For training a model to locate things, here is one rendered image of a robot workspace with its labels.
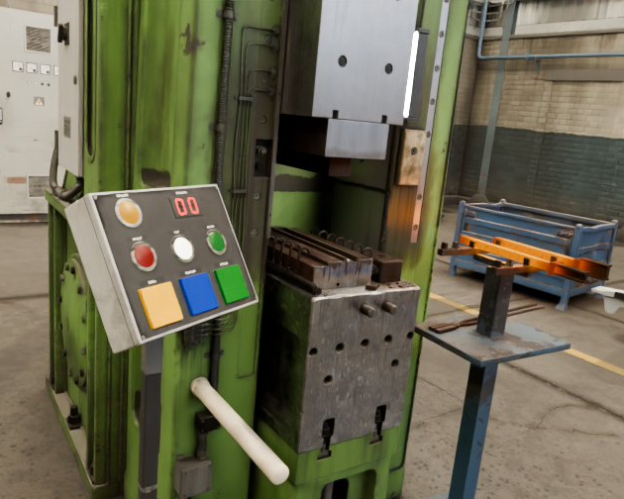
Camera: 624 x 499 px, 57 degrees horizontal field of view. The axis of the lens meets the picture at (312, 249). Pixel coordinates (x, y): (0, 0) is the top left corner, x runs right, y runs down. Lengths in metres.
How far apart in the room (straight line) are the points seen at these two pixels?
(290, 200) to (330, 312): 0.61
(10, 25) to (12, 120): 0.89
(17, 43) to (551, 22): 7.81
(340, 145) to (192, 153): 0.37
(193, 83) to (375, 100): 0.47
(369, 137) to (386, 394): 0.75
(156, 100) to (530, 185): 8.89
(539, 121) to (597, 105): 0.96
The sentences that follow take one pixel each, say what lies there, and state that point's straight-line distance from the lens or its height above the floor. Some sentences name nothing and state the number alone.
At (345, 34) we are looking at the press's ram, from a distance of 1.51.
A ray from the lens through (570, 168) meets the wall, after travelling 9.97.
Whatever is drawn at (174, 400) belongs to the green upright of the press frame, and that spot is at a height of 0.59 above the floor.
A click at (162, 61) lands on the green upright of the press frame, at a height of 1.48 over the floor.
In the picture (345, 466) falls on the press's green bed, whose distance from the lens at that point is 1.81.
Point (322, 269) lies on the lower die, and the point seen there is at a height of 0.97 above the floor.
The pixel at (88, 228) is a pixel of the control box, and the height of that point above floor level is 1.14.
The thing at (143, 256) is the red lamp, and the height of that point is 1.09.
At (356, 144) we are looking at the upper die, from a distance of 1.54.
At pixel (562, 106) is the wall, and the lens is 10.14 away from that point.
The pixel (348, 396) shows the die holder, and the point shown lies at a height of 0.61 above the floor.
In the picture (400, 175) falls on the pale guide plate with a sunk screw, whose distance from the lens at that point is 1.81.
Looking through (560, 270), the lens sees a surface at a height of 1.02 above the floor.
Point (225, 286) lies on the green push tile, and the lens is 1.21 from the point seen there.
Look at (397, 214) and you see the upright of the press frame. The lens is 1.86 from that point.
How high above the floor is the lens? 1.37
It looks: 13 degrees down
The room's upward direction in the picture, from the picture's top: 5 degrees clockwise
